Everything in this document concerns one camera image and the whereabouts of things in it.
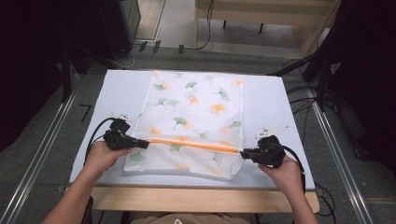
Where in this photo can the dark curtain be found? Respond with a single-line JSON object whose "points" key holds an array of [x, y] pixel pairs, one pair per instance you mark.
{"points": [[370, 77], [28, 62]]}

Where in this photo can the metal floor rail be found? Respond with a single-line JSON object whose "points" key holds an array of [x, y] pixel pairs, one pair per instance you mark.
{"points": [[40, 140], [339, 155]]}

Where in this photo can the person's beige trousers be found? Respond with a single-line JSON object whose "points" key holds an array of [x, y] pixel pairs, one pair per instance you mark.
{"points": [[193, 218]]}

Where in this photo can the person's right hand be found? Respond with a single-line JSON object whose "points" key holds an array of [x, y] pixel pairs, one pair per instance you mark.
{"points": [[288, 177]]}

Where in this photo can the person's left hand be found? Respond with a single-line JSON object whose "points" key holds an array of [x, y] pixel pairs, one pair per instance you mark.
{"points": [[101, 157]]}

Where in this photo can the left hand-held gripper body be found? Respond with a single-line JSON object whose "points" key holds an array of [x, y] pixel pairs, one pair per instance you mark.
{"points": [[116, 140]]}

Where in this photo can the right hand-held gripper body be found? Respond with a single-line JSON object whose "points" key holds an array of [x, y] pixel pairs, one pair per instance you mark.
{"points": [[271, 152]]}

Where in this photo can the black chair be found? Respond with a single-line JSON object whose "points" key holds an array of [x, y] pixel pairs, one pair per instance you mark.
{"points": [[88, 211]]}

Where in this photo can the black metal stand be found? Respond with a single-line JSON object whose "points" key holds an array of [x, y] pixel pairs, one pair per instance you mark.
{"points": [[66, 74], [320, 84]]}

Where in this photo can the wooden table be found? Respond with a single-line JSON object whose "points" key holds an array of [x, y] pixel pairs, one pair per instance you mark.
{"points": [[186, 199]]}

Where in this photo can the white table cover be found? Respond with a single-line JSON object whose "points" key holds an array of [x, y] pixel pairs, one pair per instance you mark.
{"points": [[267, 102]]}

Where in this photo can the leaf print mesh laundry bag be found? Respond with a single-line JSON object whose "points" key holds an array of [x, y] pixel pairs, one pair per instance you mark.
{"points": [[193, 109]]}

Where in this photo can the black cabinet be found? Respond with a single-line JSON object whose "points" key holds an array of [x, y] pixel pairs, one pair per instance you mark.
{"points": [[120, 28]]}

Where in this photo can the light wooden furniture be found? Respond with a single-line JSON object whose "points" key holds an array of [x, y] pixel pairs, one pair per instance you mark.
{"points": [[264, 12]]}

